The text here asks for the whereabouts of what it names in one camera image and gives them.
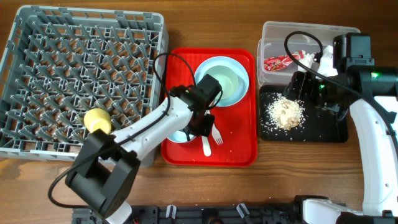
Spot rice and food scraps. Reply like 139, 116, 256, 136
261, 93, 306, 132

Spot red snack wrapper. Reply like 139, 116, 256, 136
264, 50, 305, 72

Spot green bowl with food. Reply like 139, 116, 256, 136
205, 65, 239, 100

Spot yellow plastic cup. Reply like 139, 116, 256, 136
83, 108, 112, 134

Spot white paper napkin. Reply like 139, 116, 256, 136
299, 53, 316, 68

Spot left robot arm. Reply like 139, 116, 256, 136
65, 74, 221, 223

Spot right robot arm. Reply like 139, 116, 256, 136
284, 32, 397, 223

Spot clear plastic waste bin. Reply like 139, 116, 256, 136
257, 21, 360, 86

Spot black rectangular waste tray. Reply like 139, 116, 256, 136
259, 85, 348, 143

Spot grey plastic dishwasher rack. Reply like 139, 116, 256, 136
1, 6, 169, 161

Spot white plastic fork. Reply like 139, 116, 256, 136
211, 123, 223, 145

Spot white plastic spoon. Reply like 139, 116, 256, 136
201, 136, 211, 157

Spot red plastic serving tray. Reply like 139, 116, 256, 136
161, 47, 257, 167

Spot light blue round plate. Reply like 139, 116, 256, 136
195, 56, 249, 107

